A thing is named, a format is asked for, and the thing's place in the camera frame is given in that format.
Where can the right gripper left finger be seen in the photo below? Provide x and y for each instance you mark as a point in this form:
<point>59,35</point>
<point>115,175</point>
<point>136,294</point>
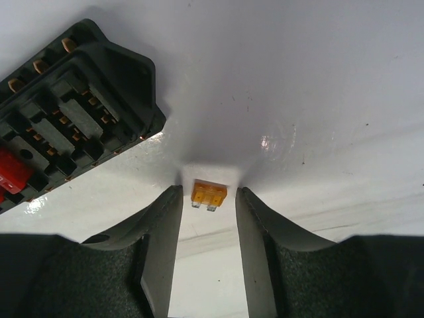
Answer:
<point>124,271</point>

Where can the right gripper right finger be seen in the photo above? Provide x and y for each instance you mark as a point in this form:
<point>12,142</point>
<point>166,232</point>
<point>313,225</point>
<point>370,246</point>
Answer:
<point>291,272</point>

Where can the orange blade fuse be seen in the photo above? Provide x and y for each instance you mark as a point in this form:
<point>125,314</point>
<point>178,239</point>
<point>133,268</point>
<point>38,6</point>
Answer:
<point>208,194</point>

